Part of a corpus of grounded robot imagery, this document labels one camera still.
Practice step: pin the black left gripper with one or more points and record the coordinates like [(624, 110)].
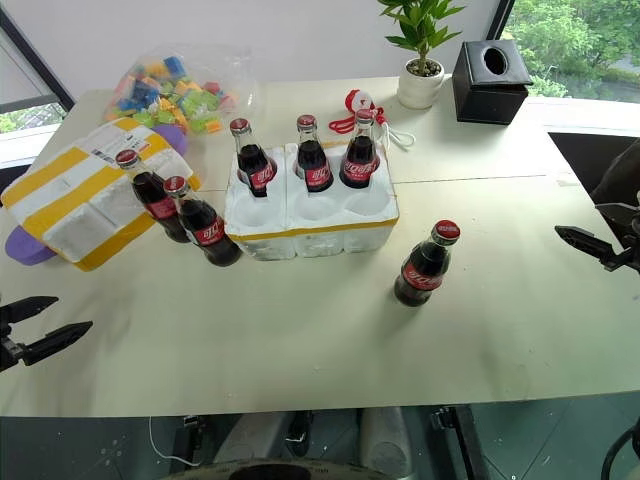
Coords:
[(10, 347)]

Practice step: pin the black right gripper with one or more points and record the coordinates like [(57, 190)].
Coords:
[(631, 250)]

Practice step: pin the white foam lid yellow tape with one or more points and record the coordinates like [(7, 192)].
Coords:
[(75, 200)]

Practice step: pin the glass cola bottle red cap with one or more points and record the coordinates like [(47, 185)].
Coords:
[(315, 170), (422, 276), (150, 196), (255, 170), (360, 165), (210, 235)]

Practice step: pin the black tissue box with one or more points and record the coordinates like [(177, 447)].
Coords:
[(487, 95)]

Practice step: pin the white foam bottle tray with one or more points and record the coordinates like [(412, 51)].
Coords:
[(320, 246)]

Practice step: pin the green plant in white pot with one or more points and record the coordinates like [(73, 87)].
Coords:
[(421, 82)]

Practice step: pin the black table leg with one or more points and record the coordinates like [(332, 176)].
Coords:
[(465, 445)]

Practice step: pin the clear bag of colourful blocks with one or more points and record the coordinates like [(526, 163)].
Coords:
[(165, 92)]

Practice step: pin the grey rounded shape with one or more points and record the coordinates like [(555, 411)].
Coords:
[(387, 440)]

